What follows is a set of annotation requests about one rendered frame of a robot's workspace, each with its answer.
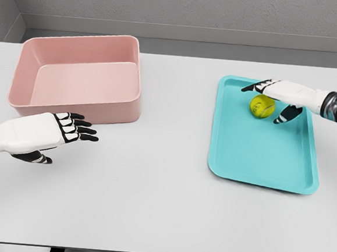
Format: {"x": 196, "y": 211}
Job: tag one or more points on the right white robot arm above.
{"x": 335, "y": 105}

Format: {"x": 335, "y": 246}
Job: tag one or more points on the yellow-green tennis ball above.
{"x": 262, "y": 106}

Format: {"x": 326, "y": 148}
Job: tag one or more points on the blue plastic tray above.
{"x": 260, "y": 142}

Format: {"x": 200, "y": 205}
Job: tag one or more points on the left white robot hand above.
{"x": 36, "y": 131}

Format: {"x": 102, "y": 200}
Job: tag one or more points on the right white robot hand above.
{"x": 288, "y": 93}

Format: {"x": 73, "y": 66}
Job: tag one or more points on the pink plastic basket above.
{"x": 81, "y": 78}

